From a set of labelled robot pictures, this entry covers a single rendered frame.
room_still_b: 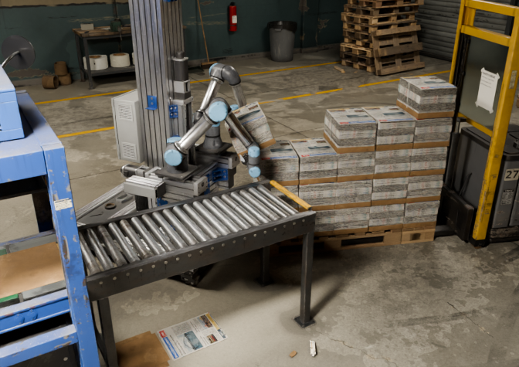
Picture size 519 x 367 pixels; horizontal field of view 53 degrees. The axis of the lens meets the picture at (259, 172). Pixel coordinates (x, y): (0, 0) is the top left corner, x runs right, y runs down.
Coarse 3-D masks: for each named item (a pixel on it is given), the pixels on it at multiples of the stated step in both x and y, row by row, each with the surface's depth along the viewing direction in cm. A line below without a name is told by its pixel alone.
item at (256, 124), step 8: (256, 112) 374; (240, 120) 372; (248, 120) 365; (256, 120) 361; (264, 120) 362; (248, 128) 362; (256, 128) 363; (264, 128) 365; (232, 136) 363; (256, 136) 366; (264, 136) 367; (272, 136) 368; (240, 144) 367
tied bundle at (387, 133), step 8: (376, 128) 380; (384, 128) 376; (392, 128) 378; (400, 128) 379; (408, 128) 380; (376, 136) 380; (384, 136) 379; (392, 136) 379; (400, 136) 381; (408, 136) 382; (376, 144) 382; (384, 144) 382
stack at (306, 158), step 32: (288, 160) 373; (320, 160) 377; (352, 160) 383; (384, 160) 387; (320, 192) 388; (352, 192) 393; (384, 192) 398; (320, 224) 400; (352, 224) 406; (384, 224) 411
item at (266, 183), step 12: (264, 180) 344; (216, 192) 327; (228, 192) 327; (168, 204) 313; (180, 204) 313; (120, 216) 299; (132, 216) 299; (84, 228) 286; (96, 228) 289; (120, 228) 297; (132, 228) 301
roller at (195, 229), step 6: (174, 210) 308; (180, 210) 305; (180, 216) 301; (186, 216) 299; (186, 222) 294; (192, 222) 293; (192, 228) 288; (198, 228) 287; (198, 234) 281; (204, 234) 281; (198, 240) 281; (204, 240) 276
